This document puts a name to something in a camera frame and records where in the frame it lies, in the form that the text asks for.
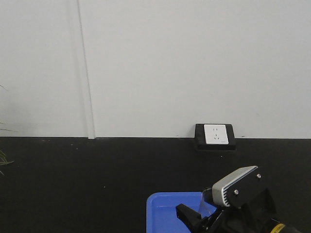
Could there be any white wall socket black box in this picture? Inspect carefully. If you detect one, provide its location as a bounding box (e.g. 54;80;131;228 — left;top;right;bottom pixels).
194;124;236;150

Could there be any blue plastic tray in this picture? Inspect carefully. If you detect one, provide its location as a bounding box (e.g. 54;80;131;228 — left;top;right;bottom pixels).
146;192;201;233

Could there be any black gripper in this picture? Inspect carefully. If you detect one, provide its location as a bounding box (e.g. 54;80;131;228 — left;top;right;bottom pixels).
176;167;276;233

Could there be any green spider plant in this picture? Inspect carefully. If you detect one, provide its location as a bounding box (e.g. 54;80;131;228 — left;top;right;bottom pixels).
0;84;19;177

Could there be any black robot arm yellow ring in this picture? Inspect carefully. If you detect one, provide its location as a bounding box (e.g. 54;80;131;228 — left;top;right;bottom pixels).
262;218;307;233

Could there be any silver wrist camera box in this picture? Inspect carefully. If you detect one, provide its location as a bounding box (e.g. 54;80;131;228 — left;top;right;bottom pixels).
211;166;259;208

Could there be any clear glass beaker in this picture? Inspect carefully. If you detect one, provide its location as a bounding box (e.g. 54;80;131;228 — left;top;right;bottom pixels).
198;187;217;217

